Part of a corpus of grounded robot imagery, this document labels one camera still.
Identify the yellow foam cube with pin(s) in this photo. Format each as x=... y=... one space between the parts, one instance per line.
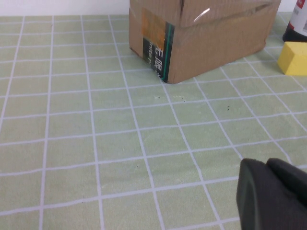
x=295 y=60

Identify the black mesh pen holder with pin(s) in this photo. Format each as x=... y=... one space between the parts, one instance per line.
x=297 y=24

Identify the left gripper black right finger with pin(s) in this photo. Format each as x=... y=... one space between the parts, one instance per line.
x=292 y=179

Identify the green checked tablecloth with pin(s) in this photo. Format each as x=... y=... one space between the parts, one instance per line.
x=96 y=143

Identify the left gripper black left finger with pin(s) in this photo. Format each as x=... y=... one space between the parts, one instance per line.
x=263 y=203

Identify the brown cardboard box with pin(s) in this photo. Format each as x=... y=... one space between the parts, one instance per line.
x=204 y=48

